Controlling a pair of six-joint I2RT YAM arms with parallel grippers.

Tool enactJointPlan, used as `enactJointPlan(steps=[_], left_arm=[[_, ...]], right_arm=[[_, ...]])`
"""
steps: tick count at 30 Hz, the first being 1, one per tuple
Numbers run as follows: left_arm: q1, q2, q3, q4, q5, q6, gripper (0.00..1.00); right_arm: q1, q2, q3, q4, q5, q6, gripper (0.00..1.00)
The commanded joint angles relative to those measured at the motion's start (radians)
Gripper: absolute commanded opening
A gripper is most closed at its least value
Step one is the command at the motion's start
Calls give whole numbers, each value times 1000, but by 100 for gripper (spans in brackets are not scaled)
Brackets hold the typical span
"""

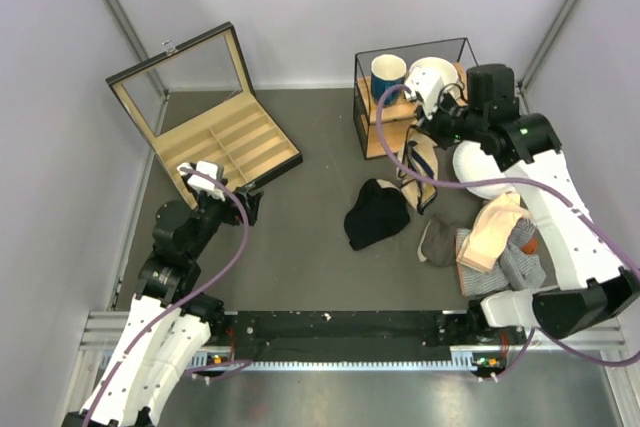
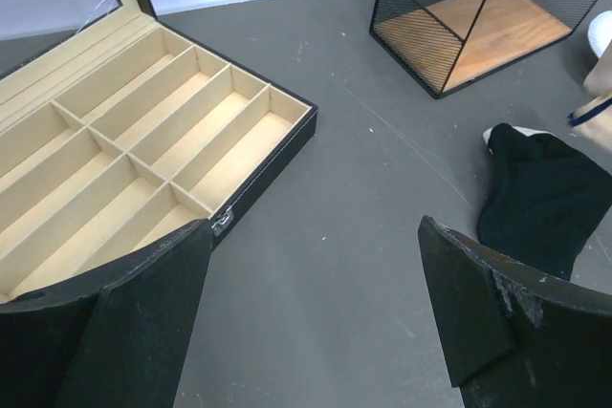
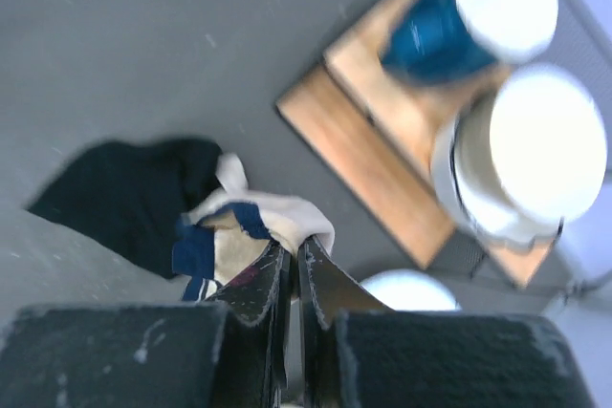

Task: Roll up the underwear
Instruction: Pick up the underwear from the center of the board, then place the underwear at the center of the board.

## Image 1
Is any black wire wooden shelf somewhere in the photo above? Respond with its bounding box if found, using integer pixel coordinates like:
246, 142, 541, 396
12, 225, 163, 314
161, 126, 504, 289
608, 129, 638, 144
352, 37, 477, 159

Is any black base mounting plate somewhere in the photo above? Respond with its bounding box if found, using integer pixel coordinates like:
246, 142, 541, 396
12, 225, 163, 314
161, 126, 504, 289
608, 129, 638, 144
204, 310, 525, 363

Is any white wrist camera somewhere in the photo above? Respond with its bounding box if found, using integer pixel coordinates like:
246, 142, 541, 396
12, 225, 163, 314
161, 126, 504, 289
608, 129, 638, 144
177, 160, 226, 202
404, 67, 444, 119

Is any beige underwear navy trim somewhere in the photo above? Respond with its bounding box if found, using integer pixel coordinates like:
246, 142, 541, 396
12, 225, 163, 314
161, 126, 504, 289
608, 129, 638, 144
396, 125, 439, 215

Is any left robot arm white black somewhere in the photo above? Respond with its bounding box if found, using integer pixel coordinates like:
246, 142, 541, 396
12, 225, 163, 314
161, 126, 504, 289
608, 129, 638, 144
63, 188, 262, 426

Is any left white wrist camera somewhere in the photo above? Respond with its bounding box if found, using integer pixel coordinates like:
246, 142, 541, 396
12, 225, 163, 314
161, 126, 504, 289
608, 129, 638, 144
177, 160, 226, 202

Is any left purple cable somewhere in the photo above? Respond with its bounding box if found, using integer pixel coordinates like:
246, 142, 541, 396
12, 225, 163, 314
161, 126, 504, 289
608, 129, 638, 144
79, 169, 254, 427

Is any blue ceramic mug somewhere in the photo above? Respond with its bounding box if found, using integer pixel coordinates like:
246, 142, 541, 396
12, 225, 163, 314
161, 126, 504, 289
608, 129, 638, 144
371, 54, 407, 103

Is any grey slotted cable duct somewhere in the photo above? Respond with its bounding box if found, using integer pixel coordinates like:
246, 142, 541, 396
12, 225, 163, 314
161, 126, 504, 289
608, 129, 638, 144
99, 346, 481, 373

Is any white round plate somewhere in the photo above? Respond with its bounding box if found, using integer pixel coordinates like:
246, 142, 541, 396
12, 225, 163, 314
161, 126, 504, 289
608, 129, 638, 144
452, 141, 521, 201

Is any striped grey underwear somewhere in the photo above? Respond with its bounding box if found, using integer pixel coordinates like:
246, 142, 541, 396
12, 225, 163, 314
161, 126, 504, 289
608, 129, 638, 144
457, 219, 546, 297

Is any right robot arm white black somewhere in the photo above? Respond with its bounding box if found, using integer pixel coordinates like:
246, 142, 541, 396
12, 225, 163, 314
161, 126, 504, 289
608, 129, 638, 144
405, 64, 639, 343

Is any black compartment box glass lid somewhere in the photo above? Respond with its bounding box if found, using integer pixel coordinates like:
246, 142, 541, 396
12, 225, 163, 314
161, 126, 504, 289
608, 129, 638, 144
106, 22, 303, 206

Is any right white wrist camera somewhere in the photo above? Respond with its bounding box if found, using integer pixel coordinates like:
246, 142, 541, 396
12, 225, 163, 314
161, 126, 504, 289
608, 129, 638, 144
404, 67, 444, 119

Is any grey underwear white band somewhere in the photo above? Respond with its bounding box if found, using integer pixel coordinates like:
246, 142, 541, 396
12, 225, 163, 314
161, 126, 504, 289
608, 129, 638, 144
417, 215, 470, 267

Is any black underwear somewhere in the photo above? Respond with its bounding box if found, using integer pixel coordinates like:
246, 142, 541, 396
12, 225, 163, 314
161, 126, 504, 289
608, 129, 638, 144
343, 178, 410, 251

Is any cream ceramic bowl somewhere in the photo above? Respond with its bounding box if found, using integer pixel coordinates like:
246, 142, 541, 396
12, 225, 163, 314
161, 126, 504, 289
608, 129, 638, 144
405, 57, 463, 88

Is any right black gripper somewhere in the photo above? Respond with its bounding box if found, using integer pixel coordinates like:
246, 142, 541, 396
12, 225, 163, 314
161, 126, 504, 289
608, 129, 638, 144
412, 89, 485, 152

